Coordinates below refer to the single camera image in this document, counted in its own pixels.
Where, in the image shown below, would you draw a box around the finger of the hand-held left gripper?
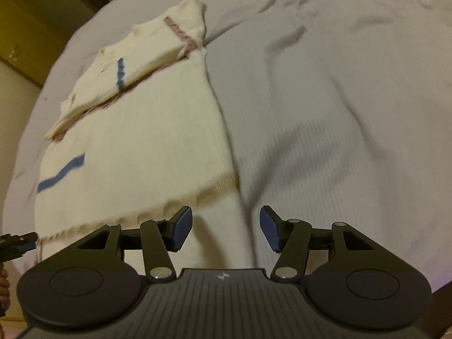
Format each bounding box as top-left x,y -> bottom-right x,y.
0,232 -> 38,260

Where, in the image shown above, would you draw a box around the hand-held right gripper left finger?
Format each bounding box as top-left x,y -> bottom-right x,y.
78,205 -> 193,283

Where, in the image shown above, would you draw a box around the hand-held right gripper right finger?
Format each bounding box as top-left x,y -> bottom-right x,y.
259,205 -> 375,283

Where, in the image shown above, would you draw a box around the cream striped knit sweater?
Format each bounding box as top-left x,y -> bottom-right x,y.
34,0 -> 257,271

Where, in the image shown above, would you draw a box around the person's left hand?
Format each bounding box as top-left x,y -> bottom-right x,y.
0,270 -> 10,302

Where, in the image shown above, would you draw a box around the bed with lavender duvet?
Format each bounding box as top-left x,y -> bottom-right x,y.
0,0 -> 452,290

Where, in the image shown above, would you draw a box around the cream door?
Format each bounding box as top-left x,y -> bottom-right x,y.
0,0 -> 76,86

